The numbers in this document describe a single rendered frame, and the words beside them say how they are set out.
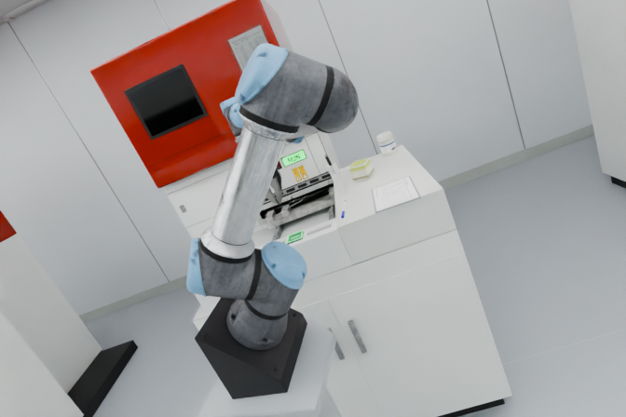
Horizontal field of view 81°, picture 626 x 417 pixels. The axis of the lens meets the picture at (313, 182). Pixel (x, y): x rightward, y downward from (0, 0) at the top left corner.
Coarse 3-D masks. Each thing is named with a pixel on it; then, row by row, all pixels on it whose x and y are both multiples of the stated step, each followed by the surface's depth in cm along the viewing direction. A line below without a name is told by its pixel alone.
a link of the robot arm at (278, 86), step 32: (256, 64) 60; (288, 64) 62; (320, 64) 66; (256, 96) 62; (288, 96) 62; (320, 96) 64; (256, 128) 65; (288, 128) 66; (256, 160) 68; (224, 192) 72; (256, 192) 70; (224, 224) 73; (192, 256) 74; (224, 256) 73; (192, 288) 74; (224, 288) 76
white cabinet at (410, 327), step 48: (432, 240) 117; (336, 288) 124; (384, 288) 123; (432, 288) 122; (336, 336) 130; (384, 336) 129; (432, 336) 129; (480, 336) 128; (336, 384) 137; (384, 384) 136; (432, 384) 135; (480, 384) 135
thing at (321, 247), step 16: (320, 224) 126; (336, 224) 120; (304, 240) 119; (320, 240) 119; (336, 240) 118; (304, 256) 121; (320, 256) 120; (336, 256) 120; (320, 272) 122; (208, 304) 128
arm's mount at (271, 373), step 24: (216, 312) 91; (288, 312) 100; (216, 336) 85; (288, 336) 93; (216, 360) 84; (240, 360) 82; (264, 360) 84; (288, 360) 87; (240, 384) 85; (264, 384) 83; (288, 384) 84
